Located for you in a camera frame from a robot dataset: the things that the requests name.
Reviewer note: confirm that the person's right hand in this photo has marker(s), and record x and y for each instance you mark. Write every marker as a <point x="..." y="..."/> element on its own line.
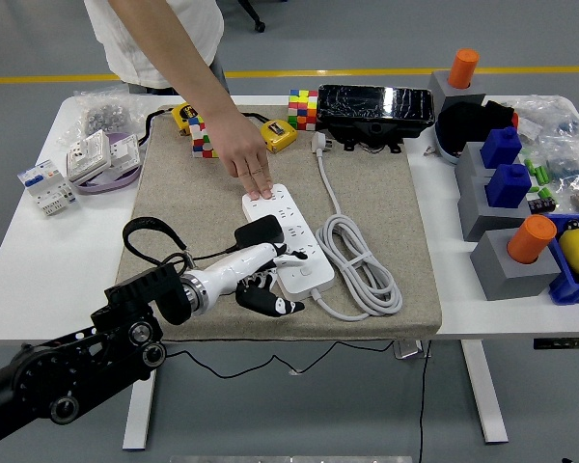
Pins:
<point x="245" y="149"/>

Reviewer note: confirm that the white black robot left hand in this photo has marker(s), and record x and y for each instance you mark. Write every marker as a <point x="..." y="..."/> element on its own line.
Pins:
<point x="236" y="265"/>

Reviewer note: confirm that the black plug adapter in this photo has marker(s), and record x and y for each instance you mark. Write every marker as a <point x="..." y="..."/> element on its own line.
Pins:
<point x="260" y="230"/>

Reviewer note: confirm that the white power strip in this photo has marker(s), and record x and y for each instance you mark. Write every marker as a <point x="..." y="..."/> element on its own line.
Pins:
<point x="318" y="277"/>

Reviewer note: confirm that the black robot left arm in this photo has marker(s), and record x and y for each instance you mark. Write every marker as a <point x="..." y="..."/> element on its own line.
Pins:
<point x="43" y="381"/>

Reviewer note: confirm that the person's right forearm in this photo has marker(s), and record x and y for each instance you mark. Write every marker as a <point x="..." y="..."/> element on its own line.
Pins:
<point x="181" y="62"/>

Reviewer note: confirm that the yellow tape measure grey label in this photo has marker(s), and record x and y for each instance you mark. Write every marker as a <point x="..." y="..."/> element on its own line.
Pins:
<point x="281" y="136"/>

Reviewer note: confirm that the scrambled colourful puzzle cube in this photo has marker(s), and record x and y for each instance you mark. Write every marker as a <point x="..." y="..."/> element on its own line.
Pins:
<point x="200" y="142"/>

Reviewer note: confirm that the tall colourful puzzle cube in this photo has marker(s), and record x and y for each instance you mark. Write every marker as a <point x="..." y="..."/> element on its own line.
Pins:
<point x="303" y="111"/>

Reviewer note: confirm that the yellow tape measure black label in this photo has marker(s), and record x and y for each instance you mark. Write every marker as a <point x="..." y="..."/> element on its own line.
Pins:
<point x="183" y="115"/>

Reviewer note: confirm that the white table leg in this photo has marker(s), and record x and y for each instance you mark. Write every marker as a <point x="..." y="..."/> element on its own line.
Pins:
<point x="140" y="415"/>
<point x="485" y="395"/>

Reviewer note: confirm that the black table control panel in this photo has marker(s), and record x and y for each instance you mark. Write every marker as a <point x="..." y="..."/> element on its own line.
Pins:
<point x="564" y="343"/>

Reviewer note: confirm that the black cracked glossy device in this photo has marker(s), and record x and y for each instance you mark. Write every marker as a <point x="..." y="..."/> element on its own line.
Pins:
<point x="366" y="103"/>

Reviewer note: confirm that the grey-brown mat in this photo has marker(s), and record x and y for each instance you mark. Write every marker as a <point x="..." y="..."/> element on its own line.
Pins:
<point x="376" y="169"/>

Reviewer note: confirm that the black office chair base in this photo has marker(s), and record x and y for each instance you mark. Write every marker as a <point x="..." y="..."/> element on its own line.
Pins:
<point x="256" y="17"/>

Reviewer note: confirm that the purple tape roll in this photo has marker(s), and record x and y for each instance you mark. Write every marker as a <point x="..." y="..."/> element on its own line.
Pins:
<point x="106" y="185"/>

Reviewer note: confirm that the clear bag of metal nuts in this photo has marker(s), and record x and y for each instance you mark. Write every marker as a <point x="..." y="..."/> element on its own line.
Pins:
<point x="101" y="116"/>

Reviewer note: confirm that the person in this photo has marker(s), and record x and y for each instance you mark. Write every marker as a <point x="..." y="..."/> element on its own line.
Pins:
<point x="125" y="43"/>

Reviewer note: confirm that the blue plastic bin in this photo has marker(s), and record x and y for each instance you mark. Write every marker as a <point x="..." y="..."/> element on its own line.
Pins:
<point x="569" y="289"/>

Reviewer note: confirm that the small metal clip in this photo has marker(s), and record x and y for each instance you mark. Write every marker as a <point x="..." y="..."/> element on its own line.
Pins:
<point x="430" y="151"/>

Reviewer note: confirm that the white blue round device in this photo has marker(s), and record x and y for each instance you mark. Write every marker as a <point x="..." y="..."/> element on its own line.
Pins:
<point x="446" y="154"/>

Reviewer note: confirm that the white blue circuit breaker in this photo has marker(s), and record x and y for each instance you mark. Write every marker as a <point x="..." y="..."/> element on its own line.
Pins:
<point x="46" y="185"/>

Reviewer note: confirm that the grey block with hole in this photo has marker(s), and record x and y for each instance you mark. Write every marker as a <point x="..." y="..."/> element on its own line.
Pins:
<point x="439" y="89"/>
<point x="497" y="270"/>
<point x="468" y="164"/>
<point x="477" y="212"/>

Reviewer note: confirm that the black cloth cap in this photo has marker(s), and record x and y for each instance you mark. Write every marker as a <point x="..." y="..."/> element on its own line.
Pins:
<point x="463" y="123"/>

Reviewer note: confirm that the orange cylinder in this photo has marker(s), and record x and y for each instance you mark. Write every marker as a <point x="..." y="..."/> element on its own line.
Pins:
<point x="531" y="238"/>
<point x="463" y="67"/>

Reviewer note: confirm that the blue plastic block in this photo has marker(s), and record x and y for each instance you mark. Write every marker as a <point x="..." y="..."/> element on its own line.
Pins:
<point x="502" y="147"/>
<point x="509" y="185"/>

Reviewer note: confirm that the black purple small component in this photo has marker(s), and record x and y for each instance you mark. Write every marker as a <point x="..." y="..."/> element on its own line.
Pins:
<point x="543" y="202"/>

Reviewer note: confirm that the green plastic cylinder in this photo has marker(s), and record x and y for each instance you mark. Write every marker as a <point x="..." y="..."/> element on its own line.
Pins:
<point x="530" y="168"/>
<point x="542" y="174"/>

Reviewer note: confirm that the clear bag of blue parts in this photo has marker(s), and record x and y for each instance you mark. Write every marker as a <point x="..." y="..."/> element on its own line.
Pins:
<point x="567" y="166"/>

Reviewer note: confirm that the clear bag of small parts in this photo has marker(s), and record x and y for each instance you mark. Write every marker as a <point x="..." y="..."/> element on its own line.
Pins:
<point x="545" y="113"/>

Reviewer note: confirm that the white wall socket panel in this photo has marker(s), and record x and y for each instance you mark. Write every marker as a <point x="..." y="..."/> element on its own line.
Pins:
<point x="125" y="149"/>
<point x="89" y="154"/>

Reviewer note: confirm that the metal bracket under table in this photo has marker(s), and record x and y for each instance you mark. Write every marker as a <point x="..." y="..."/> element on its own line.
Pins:
<point x="407" y="349"/>

